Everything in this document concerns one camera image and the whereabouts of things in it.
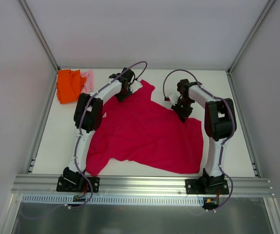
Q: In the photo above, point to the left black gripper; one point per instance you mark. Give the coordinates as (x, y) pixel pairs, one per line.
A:
(121, 95)

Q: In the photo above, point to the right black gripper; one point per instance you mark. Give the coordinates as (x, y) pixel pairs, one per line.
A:
(183, 113)

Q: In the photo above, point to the red t shirt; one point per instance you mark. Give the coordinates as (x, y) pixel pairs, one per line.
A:
(141, 130)

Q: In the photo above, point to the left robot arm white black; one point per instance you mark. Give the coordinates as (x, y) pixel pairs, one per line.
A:
(88, 117)

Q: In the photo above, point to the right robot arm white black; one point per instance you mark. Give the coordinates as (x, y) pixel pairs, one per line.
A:
(219, 124)

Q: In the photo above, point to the pink t shirt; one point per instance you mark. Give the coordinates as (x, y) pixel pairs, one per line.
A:
(88, 85)

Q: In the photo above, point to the orange t shirt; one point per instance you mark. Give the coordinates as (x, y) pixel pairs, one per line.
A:
(69, 85)

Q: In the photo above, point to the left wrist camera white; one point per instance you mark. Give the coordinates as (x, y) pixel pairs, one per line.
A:
(135, 86)

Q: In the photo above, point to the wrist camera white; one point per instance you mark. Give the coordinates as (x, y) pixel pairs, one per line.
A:
(172, 97)
(135, 86)

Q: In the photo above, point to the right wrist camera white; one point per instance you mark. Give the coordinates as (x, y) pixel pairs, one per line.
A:
(172, 97)

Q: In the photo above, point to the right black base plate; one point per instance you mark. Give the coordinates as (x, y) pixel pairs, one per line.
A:
(199, 187)

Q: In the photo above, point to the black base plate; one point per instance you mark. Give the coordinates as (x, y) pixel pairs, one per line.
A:
(93, 184)
(199, 187)

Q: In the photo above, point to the right aluminium frame post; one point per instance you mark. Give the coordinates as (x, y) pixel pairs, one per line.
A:
(259, 21)

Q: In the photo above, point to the aluminium frame post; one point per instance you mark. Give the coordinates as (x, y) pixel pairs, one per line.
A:
(35, 27)
(259, 21)

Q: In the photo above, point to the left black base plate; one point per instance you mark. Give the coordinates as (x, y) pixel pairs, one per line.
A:
(93, 184)

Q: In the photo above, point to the aluminium mounting rail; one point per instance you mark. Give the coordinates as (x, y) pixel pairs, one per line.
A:
(143, 185)

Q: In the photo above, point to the white slotted cable duct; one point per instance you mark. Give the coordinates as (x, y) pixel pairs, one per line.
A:
(114, 200)

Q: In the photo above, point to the left aluminium frame post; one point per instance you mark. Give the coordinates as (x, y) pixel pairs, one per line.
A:
(35, 27)

